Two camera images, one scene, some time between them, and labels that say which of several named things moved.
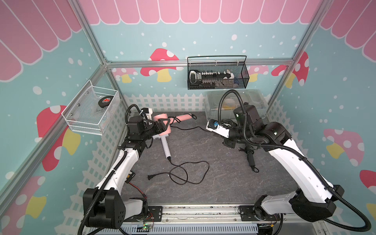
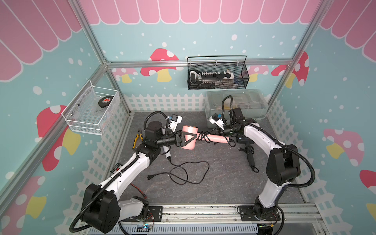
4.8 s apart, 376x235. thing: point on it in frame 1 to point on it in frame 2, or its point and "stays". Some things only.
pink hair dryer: [159, 116] to [193, 130]
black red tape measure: [104, 101] stays
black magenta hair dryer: [249, 152] stays
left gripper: [161, 125] to [179, 139]
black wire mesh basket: [217, 72] stays
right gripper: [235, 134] stays
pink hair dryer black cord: [174, 116] to [201, 135]
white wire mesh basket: [89, 110] stays
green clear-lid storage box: [231, 102] stays
